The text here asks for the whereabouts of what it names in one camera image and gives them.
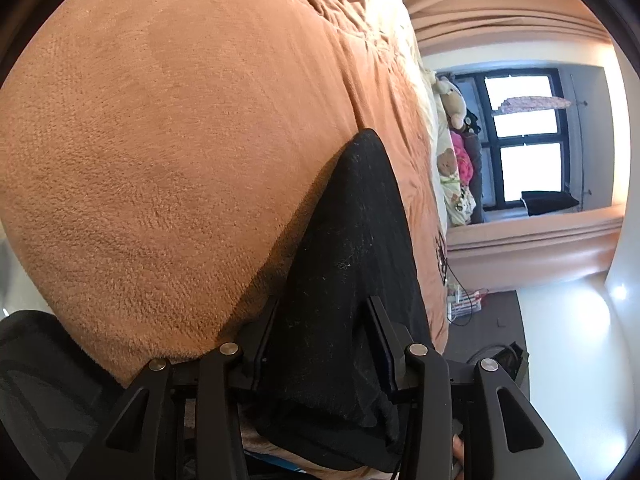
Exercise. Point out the floral hanging garment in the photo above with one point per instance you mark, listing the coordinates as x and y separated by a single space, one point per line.
535 105

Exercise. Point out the dark hanging garment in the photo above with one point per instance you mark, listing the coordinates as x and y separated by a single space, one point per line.
547 202

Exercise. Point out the brown blanket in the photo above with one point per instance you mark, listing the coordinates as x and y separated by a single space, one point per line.
150 160

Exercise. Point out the black framed window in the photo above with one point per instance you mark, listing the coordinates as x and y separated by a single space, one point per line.
525 135

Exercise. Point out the black pants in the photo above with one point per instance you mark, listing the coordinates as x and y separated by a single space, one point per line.
340 260

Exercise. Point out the grey plush toy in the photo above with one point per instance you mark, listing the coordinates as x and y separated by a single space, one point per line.
476 180

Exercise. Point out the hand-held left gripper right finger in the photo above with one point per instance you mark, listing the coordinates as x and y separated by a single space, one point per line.
387 347

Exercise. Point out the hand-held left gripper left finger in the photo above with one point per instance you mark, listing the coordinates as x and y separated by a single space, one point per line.
255 360

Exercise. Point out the pink plush toy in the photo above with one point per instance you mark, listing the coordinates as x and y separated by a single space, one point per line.
462 160

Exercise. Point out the cream plush toy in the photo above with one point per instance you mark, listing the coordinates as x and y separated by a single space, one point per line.
452 102

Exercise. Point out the black mesh chair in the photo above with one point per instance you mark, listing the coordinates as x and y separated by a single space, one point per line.
45 390

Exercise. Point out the black plush toy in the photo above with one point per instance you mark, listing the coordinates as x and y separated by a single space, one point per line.
471 122

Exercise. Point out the pink curtain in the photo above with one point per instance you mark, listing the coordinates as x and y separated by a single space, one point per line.
525 255
500 15

